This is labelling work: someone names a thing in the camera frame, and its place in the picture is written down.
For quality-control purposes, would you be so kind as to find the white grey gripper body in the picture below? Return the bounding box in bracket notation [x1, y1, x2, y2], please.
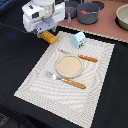
[22, 0, 65, 33]

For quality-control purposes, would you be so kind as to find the yellow toy pastry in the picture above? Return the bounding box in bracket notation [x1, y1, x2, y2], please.
[40, 31, 58, 44]

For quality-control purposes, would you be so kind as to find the small milk carton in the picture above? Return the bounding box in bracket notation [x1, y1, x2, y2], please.
[71, 32, 85, 49]

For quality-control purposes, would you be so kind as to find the large grey pot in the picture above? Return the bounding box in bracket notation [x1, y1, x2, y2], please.
[77, 2, 100, 24]

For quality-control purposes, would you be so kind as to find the small grey saucepan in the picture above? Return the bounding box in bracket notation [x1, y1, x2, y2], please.
[65, 1, 78, 23]

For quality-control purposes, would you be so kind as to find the round beige plate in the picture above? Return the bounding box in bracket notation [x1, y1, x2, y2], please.
[56, 55, 83, 78]

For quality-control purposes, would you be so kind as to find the pink toy stove board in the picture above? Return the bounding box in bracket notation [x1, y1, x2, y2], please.
[59, 0, 128, 43]

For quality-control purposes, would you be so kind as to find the cream bowl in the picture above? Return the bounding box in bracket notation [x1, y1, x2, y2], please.
[116, 4, 128, 30]

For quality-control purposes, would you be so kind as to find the beige woven placemat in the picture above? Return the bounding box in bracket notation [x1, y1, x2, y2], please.
[15, 31, 114, 128]

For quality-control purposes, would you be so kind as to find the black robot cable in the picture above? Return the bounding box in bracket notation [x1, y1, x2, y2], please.
[0, 21, 29, 34]

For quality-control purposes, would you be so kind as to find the knife with orange handle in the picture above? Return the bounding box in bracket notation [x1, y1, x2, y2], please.
[58, 49, 98, 62]

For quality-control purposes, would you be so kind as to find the fork with orange handle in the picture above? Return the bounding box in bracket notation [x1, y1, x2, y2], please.
[46, 72, 86, 89]

